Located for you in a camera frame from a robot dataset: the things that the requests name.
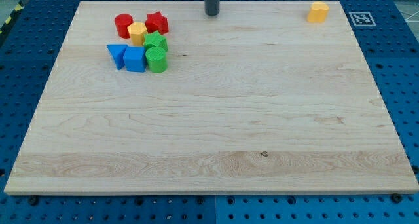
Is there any green star block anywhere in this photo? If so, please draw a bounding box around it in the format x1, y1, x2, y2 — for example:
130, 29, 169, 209
143, 31, 168, 52

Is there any red star block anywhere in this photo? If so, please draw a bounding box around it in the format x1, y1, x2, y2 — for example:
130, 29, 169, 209
145, 11, 169, 35

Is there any yellow heart block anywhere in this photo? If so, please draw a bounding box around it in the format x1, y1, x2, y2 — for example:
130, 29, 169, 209
307, 1, 330, 23

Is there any light wooden board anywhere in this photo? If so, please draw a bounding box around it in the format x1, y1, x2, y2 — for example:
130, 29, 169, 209
5, 1, 418, 195

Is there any green cylinder block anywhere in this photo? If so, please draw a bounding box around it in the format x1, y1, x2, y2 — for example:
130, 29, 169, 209
145, 47, 168, 73

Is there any blue cube block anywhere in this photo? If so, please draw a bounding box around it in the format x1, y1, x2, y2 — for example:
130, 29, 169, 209
123, 46, 147, 73

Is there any yellow hexagon block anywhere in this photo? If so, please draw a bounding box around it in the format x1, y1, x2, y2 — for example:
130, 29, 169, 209
127, 22, 148, 46

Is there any blue triangle block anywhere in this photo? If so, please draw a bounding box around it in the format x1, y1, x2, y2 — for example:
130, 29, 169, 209
106, 44, 128, 70

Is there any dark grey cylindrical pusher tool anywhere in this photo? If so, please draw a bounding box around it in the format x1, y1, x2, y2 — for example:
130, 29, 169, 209
204, 0, 220, 16

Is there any red cylinder block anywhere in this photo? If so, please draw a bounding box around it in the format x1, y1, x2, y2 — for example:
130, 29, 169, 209
114, 13, 134, 39

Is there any white fiducial marker tag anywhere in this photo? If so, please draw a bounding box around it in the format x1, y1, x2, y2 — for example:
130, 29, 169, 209
349, 11, 376, 27

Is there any black bolt front left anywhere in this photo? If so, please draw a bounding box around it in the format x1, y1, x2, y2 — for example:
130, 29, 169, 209
27, 196, 39, 206

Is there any black bolt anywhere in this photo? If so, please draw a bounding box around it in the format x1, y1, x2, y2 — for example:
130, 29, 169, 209
390, 193, 403, 204
27, 196, 39, 206

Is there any black bolt front right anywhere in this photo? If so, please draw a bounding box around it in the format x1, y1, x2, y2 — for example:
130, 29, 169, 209
390, 193, 403, 204

